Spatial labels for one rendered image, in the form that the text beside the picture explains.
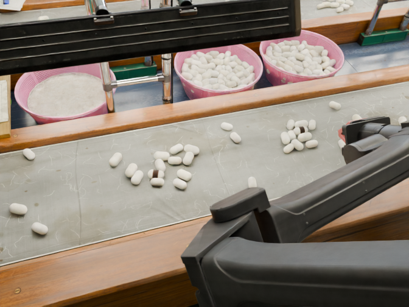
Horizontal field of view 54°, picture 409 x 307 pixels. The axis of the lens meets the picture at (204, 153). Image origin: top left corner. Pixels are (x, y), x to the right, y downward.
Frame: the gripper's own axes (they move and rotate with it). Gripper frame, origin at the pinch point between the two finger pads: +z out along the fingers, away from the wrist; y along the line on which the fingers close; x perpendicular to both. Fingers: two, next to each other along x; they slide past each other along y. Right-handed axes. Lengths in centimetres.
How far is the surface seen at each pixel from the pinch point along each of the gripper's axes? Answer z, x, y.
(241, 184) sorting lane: 9.7, 8.9, 21.1
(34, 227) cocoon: 8, 8, 66
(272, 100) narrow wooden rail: 27.2, -7.3, 2.5
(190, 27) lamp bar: -1.9, -25.6, 30.5
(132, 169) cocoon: 15.7, 1.4, 44.4
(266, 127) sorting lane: 22.3, -1.0, 7.6
